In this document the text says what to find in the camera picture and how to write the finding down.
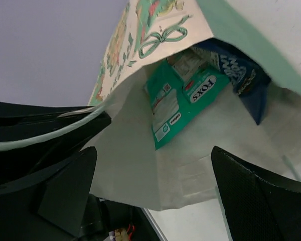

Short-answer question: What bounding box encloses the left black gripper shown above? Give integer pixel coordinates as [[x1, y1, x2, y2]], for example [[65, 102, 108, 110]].
[[0, 100, 166, 241]]

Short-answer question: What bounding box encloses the green printed paper bag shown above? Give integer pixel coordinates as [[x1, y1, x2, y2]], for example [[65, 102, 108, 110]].
[[0, 1, 301, 211]]

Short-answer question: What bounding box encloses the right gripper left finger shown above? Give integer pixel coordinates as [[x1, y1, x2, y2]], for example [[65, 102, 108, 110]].
[[0, 147, 97, 240]]

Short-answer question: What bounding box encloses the blue green crisps packet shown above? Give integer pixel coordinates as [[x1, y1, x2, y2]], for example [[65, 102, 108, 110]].
[[191, 38, 271, 125]]

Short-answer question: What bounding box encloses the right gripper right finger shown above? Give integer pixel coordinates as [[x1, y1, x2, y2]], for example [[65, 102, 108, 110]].
[[211, 146, 301, 240]]

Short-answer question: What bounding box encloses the green mint sweets packet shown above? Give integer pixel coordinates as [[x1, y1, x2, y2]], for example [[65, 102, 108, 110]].
[[144, 49, 229, 149]]

